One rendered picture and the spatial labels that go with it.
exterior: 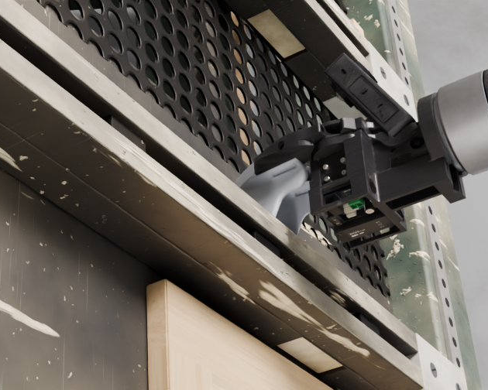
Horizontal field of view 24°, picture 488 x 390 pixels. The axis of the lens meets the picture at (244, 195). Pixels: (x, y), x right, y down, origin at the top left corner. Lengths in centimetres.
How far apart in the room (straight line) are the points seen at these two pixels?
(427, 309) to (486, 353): 101
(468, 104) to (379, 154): 9
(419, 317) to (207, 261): 48
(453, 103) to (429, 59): 183
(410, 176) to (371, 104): 8
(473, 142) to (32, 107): 34
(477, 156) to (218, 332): 24
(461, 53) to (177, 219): 197
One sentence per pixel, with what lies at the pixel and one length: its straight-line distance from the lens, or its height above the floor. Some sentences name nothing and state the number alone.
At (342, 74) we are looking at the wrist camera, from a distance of 97.
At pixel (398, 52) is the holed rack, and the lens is 153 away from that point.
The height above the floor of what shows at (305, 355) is 111.
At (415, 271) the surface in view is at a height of 90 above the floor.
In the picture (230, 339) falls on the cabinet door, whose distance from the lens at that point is 91.
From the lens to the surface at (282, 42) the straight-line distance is 126.
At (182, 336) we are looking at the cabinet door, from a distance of 84.
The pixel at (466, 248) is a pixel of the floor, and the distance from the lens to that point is 242.
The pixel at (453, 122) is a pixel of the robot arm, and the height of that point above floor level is 136.
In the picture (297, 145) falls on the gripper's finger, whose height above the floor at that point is 130.
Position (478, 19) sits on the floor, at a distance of 282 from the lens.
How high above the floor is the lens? 204
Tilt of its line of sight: 57 degrees down
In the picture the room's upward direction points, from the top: straight up
